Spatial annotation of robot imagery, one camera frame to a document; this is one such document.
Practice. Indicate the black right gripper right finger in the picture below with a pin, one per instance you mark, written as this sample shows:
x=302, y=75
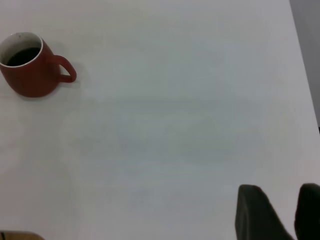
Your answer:
x=310, y=212

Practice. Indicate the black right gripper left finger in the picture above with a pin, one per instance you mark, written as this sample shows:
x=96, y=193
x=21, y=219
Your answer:
x=257, y=217

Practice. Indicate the red ceramic coffee mug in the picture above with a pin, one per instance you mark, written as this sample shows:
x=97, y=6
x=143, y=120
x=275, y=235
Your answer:
x=30, y=80

